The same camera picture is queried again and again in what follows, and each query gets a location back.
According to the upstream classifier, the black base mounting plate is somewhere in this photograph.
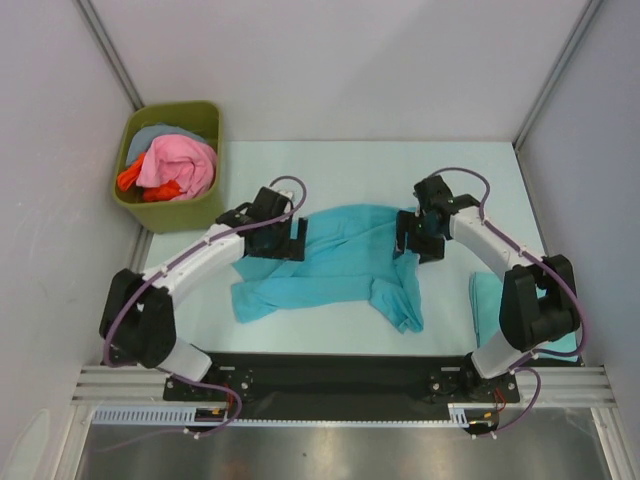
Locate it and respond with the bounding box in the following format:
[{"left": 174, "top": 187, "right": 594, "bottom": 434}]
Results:
[{"left": 99, "top": 347, "right": 586, "bottom": 421}]

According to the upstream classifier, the folded teal t shirt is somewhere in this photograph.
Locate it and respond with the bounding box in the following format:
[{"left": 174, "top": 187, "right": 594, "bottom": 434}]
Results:
[{"left": 469, "top": 272, "right": 579, "bottom": 362}]

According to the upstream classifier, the olive green plastic bin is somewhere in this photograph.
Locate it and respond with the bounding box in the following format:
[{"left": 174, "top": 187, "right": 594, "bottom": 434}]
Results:
[{"left": 111, "top": 101, "right": 225, "bottom": 234}]

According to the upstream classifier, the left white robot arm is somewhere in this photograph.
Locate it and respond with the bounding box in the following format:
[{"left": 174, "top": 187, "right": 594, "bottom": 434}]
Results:
[{"left": 99, "top": 186, "right": 308, "bottom": 400}]

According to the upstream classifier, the white slotted cable duct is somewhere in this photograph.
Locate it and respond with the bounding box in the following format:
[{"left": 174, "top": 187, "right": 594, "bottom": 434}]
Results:
[{"left": 92, "top": 405, "right": 499, "bottom": 431}]

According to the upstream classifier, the orange red t shirt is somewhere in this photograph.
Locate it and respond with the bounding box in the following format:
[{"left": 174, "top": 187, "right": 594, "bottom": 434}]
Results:
[{"left": 116, "top": 153, "right": 182, "bottom": 203}]

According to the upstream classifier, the aluminium extrusion rail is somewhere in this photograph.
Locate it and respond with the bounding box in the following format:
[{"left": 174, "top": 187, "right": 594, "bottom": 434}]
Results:
[{"left": 72, "top": 366, "right": 166, "bottom": 405}]

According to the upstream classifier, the cyan blue t shirt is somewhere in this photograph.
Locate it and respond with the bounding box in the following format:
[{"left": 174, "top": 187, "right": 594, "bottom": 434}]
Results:
[{"left": 231, "top": 204, "right": 424, "bottom": 333}]

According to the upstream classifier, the pink t shirt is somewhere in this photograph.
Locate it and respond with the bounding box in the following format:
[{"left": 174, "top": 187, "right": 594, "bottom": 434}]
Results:
[{"left": 136, "top": 134, "right": 218, "bottom": 203}]

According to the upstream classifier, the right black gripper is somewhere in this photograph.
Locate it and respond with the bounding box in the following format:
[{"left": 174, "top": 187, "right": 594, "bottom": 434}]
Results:
[{"left": 392, "top": 209, "right": 445, "bottom": 264}]

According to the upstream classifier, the grey blue t shirt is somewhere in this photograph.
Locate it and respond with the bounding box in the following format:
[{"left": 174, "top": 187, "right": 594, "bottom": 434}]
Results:
[{"left": 125, "top": 123, "right": 205, "bottom": 167}]

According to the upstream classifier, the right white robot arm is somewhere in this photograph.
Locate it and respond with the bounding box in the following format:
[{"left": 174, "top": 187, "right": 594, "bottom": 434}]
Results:
[{"left": 394, "top": 172, "right": 585, "bottom": 401}]

